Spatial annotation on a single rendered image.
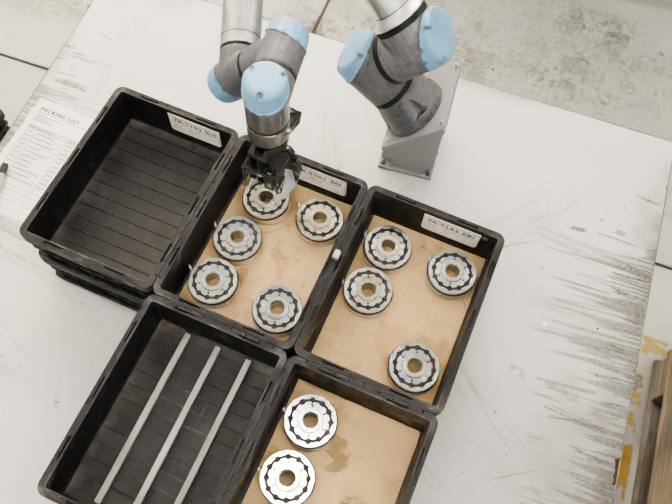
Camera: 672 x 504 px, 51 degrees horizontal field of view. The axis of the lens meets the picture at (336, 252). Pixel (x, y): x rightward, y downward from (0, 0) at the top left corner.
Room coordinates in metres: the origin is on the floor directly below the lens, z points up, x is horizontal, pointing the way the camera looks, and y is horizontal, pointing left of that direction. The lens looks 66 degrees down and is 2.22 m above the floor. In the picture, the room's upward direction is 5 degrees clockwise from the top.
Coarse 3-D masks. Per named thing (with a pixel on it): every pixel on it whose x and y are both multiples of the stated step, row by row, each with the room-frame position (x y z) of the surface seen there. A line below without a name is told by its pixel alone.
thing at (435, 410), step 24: (384, 192) 0.72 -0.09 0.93; (360, 216) 0.67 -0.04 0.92; (456, 216) 0.68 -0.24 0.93; (504, 240) 0.64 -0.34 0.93; (336, 264) 0.55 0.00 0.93; (480, 288) 0.53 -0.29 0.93; (312, 312) 0.45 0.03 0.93; (312, 360) 0.35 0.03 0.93; (456, 360) 0.38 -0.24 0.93; (384, 384) 0.32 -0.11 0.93; (432, 408) 0.28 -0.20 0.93
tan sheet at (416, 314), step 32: (384, 224) 0.70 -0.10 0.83; (416, 256) 0.63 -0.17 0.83; (416, 288) 0.56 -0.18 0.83; (352, 320) 0.47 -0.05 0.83; (384, 320) 0.48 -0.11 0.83; (416, 320) 0.49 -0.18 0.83; (448, 320) 0.49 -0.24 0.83; (320, 352) 0.40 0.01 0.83; (352, 352) 0.41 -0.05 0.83; (384, 352) 0.41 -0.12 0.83; (448, 352) 0.42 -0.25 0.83
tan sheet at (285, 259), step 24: (240, 192) 0.75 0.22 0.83; (312, 192) 0.76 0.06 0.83; (288, 216) 0.70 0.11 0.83; (240, 240) 0.63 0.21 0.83; (264, 240) 0.64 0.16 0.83; (288, 240) 0.64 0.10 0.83; (264, 264) 0.58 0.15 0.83; (288, 264) 0.58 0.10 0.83; (312, 264) 0.59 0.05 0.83; (240, 288) 0.52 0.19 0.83; (264, 288) 0.53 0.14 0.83; (312, 288) 0.54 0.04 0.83; (240, 312) 0.47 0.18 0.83; (288, 336) 0.43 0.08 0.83
